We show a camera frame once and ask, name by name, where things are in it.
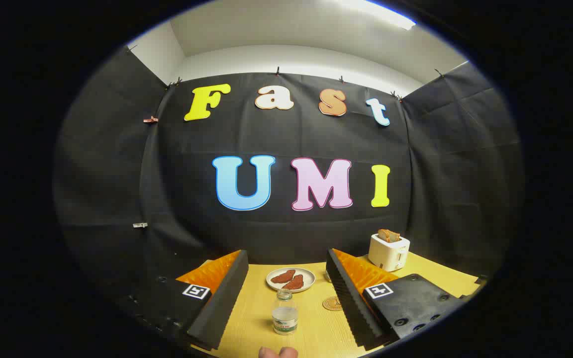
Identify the clear plastic juice bottle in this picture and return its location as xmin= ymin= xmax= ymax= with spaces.
xmin=272 ymin=289 xmax=299 ymax=336

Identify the round cream plate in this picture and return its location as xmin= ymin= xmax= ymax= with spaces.
xmin=266 ymin=268 xmax=316 ymax=293

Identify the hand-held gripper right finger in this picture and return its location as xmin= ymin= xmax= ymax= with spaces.
xmin=325 ymin=248 xmax=466 ymax=349

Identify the ceiling light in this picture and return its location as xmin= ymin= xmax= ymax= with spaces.
xmin=336 ymin=0 xmax=416 ymax=30

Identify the black backdrop cloth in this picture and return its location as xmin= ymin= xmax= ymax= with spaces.
xmin=53 ymin=45 xmax=523 ymax=299

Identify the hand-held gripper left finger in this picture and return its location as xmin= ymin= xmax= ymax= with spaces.
xmin=117 ymin=250 xmax=250 ymax=351

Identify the cream toaster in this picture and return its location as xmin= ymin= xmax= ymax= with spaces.
xmin=368 ymin=234 xmax=411 ymax=272

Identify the wooden table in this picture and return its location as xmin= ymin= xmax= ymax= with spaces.
xmin=175 ymin=251 xmax=486 ymax=358

